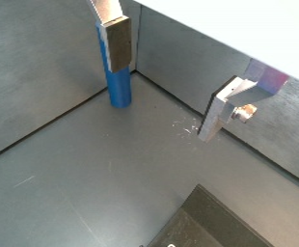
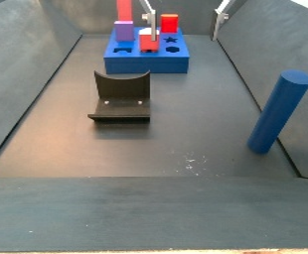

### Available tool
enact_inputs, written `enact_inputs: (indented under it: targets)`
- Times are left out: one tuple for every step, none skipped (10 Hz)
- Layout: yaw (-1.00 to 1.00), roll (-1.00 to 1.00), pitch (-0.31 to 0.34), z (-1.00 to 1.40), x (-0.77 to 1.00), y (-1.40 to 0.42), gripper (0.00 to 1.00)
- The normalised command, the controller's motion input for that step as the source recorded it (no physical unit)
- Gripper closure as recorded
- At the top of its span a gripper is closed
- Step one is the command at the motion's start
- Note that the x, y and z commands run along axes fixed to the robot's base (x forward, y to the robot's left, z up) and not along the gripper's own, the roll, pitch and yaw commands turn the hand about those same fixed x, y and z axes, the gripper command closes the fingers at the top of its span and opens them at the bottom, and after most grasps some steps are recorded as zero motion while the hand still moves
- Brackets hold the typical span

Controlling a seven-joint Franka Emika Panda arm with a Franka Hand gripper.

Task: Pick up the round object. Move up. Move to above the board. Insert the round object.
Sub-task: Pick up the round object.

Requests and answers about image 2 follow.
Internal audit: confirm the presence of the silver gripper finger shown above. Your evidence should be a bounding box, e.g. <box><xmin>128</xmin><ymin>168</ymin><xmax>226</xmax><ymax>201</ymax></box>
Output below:
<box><xmin>211</xmin><ymin>0</ymin><xmax>235</xmax><ymax>41</ymax></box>
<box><xmin>138</xmin><ymin>0</ymin><xmax>156</xmax><ymax>42</ymax></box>

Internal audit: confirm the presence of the blue cylinder peg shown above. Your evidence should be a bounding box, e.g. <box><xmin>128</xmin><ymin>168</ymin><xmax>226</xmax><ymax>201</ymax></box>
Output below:
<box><xmin>246</xmin><ymin>69</ymin><xmax>308</xmax><ymax>154</ymax></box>

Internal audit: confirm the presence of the blue shape sorter board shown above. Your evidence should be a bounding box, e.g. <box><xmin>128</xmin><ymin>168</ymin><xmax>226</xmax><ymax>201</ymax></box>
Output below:
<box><xmin>103</xmin><ymin>31</ymin><xmax>190</xmax><ymax>74</ymax></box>

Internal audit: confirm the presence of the red rectangular block peg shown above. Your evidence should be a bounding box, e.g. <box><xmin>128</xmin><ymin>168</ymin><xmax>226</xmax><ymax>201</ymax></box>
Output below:
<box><xmin>160</xmin><ymin>14</ymin><xmax>179</xmax><ymax>33</ymax></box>

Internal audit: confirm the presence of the purple block peg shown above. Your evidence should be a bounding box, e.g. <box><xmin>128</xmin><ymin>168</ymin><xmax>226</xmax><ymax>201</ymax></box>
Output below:
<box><xmin>113</xmin><ymin>21</ymin><xmax>134</xmax><ymax>42</ymax></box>

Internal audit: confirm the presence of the tall red block peg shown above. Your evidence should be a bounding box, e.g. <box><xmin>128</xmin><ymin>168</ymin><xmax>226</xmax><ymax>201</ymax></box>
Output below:
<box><xmin>116</xmin><ymin>0</ymin><xmax>132</xmax><ymax>21</ymax></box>

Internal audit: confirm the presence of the red block white top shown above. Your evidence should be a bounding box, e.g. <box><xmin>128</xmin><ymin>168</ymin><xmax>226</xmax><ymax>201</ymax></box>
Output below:
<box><xmin>138</xmin><ymin>28</ymin><xmax>159</xmax><ymax>52</ymax></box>

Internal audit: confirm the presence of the black curved holder bracket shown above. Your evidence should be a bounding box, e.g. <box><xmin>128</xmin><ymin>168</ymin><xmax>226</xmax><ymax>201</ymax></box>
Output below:
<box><xmin>87</xmin><ymin>72</ymin><xmax>151</xmax><ymax>122</ymax></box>

